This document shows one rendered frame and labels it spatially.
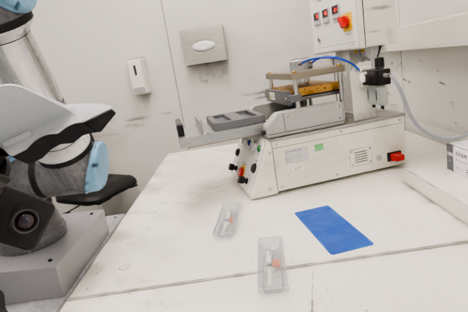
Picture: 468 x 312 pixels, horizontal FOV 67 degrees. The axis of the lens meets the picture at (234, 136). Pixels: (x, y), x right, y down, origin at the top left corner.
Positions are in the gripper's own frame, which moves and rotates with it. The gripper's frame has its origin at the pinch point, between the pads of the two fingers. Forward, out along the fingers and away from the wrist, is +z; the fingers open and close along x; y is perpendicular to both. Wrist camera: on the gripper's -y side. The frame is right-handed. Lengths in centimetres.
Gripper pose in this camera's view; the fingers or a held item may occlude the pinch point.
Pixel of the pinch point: (79, 221)
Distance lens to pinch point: 24.5
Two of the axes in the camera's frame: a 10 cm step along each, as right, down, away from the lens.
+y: -2.8, -4.3, -8.6
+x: 2.4, -9.0, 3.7
